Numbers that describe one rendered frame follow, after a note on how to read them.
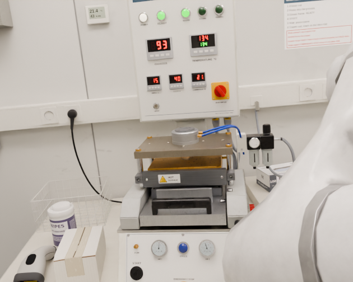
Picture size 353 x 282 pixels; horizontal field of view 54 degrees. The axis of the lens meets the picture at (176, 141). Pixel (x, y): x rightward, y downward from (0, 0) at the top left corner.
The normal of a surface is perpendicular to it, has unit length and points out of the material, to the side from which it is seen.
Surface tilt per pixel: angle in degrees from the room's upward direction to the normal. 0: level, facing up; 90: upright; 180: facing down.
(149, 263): 65
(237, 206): 41
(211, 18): 90
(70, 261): 88
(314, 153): 45
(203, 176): 90
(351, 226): 54
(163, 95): 90
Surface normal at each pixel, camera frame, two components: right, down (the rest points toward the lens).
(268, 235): -0.78, -0.54
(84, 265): 0.11, 0.21
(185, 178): -0.14, 0.25
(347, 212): -0.70, -0.70
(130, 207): -0.15, -0.58
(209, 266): -0.16, -0.19
